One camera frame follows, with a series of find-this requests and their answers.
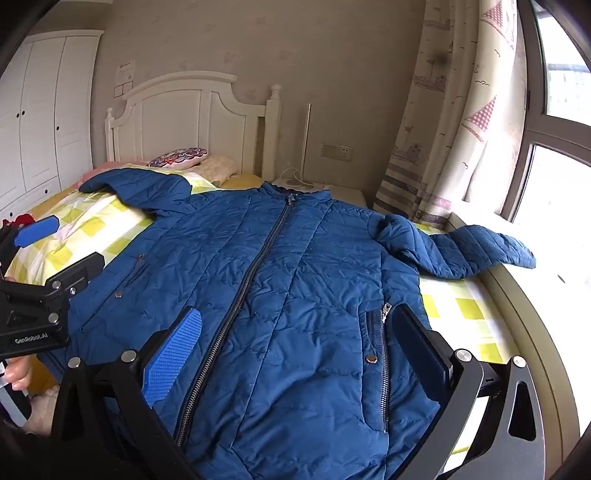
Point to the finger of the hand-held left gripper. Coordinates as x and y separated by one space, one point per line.
74 272
37 230

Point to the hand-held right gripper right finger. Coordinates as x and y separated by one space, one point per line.
420 346

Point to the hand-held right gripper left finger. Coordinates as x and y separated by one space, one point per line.
178 346

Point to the blue quilted jacket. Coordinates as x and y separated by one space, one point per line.
300 277

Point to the person's left hand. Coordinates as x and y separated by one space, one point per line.
18 374

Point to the red cloth item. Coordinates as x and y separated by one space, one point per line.
23 220

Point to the yellow checkered bed sheet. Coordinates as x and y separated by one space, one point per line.
92 221

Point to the white wardrobe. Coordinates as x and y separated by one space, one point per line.
41 115

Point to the beige window sill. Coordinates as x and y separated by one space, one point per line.
545 314

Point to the colourful patterned pillow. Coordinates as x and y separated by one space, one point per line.
178 157

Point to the white nightstand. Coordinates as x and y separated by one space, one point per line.
341 194

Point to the yellow mattress sheet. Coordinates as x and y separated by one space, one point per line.
242 181

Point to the pink floral pillow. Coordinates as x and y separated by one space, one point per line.
219 168

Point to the white wooden headboard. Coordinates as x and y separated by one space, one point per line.
194 115

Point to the printed curtain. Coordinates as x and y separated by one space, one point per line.
452 115

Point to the dark framed window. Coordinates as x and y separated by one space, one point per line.
535 129

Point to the paper wall notice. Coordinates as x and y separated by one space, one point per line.
124 76

